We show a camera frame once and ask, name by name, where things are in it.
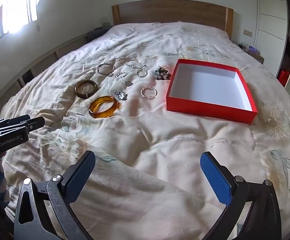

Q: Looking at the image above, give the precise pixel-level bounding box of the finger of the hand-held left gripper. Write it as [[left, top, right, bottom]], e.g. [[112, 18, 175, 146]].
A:
[[0, 114, 32, 131], [0, 116, 46, 137]]

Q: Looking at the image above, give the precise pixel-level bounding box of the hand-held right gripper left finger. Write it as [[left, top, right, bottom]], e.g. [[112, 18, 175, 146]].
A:
[[13, 151, 96, 240]]

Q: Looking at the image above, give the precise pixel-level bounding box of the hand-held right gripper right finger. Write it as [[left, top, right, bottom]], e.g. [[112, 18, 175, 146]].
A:
[[200, 151, 282, 240]]

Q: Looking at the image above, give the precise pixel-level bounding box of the dark brown bangle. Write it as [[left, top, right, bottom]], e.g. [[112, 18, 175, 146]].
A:
[[75, 79, 99, 99]]

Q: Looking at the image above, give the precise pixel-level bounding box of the amber translucent bangle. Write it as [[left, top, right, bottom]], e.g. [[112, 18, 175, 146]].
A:
[[88, 95, 121, 119]]

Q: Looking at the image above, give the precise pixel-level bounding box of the thin silver bangle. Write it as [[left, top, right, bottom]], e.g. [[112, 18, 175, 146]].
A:
[[96, 63, 116, 76]]

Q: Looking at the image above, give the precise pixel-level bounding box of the crystal silver brooch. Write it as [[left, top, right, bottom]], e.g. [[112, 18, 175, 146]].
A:
[[114, 89, 128, 102]]

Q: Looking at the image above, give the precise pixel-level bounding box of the red cardboard box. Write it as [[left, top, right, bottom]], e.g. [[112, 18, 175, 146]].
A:
[[165, 59, 258, 124]]

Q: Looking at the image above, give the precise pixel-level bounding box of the silver chain necklace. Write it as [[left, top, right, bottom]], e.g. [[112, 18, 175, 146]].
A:
[[124, 59, 148, 71]]

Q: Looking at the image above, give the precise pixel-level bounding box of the dark beaded bracelet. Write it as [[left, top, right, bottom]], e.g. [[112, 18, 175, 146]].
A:
[[153, 66, 171, 81]]

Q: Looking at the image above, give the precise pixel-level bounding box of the floral cream bedspread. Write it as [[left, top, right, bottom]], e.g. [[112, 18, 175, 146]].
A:
[[0, 21, 290, 240]]

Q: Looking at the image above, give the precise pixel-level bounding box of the dark grey cloth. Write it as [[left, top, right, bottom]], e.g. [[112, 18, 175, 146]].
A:
[[88, 27, 111, 41]]

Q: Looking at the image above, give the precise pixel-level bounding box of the window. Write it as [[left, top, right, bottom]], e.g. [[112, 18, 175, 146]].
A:
[[0, 0, 51, 48]]

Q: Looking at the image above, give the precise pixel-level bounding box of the red container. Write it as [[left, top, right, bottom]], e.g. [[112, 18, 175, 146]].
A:
[[277, 69, 289, 87]]

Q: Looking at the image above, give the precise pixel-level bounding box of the wooden nightstand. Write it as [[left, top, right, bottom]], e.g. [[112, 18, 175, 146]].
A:
[[237, 42, 265, 65]]

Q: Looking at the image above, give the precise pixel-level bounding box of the white wardrobe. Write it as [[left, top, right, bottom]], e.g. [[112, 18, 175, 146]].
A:
[[256, 0, 288, 77]]

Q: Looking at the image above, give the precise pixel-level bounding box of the wooden headboard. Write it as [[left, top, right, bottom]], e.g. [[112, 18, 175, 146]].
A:
[[111, 0, 234, 41]]

